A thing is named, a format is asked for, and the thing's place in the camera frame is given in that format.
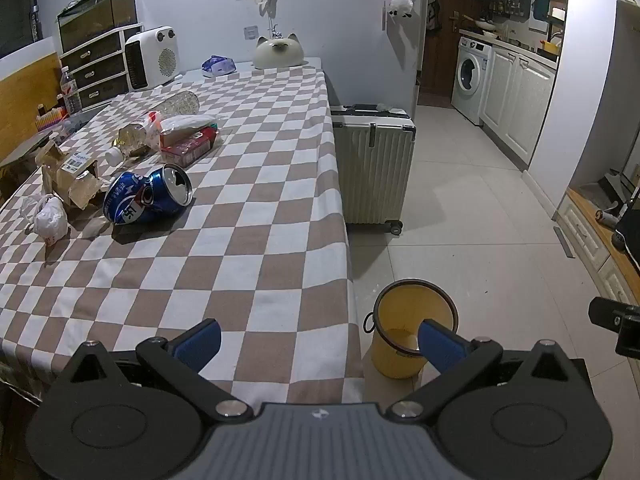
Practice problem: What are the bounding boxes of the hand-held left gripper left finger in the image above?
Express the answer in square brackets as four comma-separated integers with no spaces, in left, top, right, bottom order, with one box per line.
[61,318,252,421]

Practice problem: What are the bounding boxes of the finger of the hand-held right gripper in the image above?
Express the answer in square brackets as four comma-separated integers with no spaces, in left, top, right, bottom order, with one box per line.
[588,297,627,332]

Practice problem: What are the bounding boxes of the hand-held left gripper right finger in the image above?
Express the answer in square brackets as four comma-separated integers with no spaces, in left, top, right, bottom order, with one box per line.
[386,319,583,421]

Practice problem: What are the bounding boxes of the yellow waste bin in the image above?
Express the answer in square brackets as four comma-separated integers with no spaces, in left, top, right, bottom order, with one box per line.
[363,279,458,380]

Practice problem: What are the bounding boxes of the crushed blue drink can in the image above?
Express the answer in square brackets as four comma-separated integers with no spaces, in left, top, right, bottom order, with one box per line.
[103,162,194,226]

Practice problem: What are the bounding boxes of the white plastic bag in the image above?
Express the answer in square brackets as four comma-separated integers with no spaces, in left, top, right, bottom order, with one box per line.
[21,194,69,247]

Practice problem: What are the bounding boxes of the red snack box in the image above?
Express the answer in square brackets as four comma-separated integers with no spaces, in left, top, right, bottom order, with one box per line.
[160,127,222,168]

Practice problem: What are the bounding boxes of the torn brown cardboard box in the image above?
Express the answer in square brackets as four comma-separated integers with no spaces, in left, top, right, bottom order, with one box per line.
[37,141,108,211]

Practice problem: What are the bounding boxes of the white red plastic wrapper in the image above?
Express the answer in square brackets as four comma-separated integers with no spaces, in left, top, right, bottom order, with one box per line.
[144,111,164,150]

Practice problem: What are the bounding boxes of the clear plastic packet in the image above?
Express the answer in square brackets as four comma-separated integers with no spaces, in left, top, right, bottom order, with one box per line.
[159,114,221,134]

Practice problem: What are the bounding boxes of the clear crushed plastic bottle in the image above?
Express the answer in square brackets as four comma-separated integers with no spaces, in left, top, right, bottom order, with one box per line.
[149,91,201,116]

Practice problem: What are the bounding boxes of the low white wood-topped cabinet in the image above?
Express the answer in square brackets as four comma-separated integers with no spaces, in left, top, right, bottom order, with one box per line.
[552,187,640,306]

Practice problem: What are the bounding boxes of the dark cloth bag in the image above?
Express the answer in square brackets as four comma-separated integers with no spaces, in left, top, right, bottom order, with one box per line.
[612,205,640,257]

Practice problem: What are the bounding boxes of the brown white checkered tablecloth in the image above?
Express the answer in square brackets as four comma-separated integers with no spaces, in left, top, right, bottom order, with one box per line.
[0,57,365,406]

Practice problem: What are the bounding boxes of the cream ribbed suitcase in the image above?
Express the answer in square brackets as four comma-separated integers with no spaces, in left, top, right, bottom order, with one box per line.
[330,103,417,235]

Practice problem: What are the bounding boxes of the white kitchen base cabinets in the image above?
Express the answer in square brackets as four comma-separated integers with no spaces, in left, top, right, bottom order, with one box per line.
[480,42,558,168]

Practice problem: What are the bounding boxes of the white washing machine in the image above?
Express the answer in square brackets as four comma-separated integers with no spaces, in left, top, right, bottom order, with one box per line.
[451,35,493,126]

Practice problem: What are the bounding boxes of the box of coloured pens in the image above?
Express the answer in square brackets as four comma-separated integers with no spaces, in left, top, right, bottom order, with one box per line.
[35,104,68,133]

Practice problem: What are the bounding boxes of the blue tissue pack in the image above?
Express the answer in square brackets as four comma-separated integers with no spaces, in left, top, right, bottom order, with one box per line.
[201,55,237,78]

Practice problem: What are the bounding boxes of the upright water bottle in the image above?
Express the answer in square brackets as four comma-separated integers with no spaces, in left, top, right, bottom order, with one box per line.
[60,66,83,116]

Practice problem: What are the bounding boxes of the brown wooden door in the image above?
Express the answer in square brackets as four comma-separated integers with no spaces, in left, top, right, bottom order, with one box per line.
[417,0,466,106]

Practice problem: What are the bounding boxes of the white fan heater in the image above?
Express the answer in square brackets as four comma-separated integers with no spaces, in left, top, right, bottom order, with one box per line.
[123,26,181,92]

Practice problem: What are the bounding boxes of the white dark drawer cabinet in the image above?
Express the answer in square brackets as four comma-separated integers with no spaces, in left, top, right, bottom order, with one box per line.
[59,25,143,111]

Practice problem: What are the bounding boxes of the cat-shaped white lamp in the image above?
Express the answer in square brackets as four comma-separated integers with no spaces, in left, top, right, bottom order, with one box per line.
[252,33,306,69]

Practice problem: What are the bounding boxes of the row of seasoning bottles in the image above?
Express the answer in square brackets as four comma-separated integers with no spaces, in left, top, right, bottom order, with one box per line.
[487,0,531,16]

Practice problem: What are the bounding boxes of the glass fish tank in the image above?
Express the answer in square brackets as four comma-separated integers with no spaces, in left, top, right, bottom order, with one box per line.
[56,0,138,53]

